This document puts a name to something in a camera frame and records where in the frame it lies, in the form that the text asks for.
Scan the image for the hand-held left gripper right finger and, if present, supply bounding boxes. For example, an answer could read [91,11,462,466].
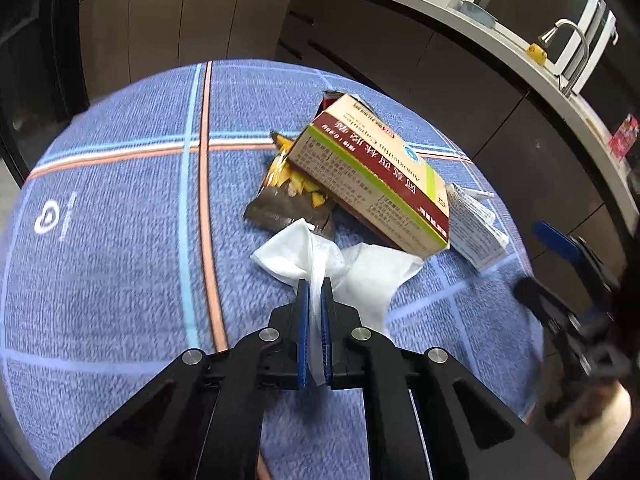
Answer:
[320,277,576,480]

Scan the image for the pink detergent bottle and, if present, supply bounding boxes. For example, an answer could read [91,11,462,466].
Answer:
[608,113,640,162]

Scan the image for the cream and maroon medicine box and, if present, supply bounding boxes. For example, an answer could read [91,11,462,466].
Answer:
[287,91,451,260]

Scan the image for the blue plaid tablecloth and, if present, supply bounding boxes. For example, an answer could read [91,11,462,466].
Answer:
[0,59,546,480]

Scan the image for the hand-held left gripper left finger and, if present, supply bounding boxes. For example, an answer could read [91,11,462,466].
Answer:
[50,279,313,480]

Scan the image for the brown lower cabinets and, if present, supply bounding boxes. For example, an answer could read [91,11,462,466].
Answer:
[77,0,632,286]

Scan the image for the brown snack wrapper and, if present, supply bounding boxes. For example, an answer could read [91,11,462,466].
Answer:
[243,130,337,239]

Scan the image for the steel kitchen faucet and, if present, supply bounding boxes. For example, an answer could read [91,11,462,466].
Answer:
[537,18,591,97]

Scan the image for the white tissue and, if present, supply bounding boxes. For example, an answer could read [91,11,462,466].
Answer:
[250,217,425,387]

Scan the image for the white kitchen countertop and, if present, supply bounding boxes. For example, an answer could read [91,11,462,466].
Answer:
[77,0,632,187]

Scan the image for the folded white paper leaflet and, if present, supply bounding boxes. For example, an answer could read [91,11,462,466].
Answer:
[444,182,511,272]

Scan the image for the black framed glass door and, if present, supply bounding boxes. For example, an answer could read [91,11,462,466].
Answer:
[0,0,92,191]

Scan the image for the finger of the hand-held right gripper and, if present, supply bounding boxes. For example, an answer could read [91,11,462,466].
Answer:
[532,220,621,311]
[514,277,592,341]

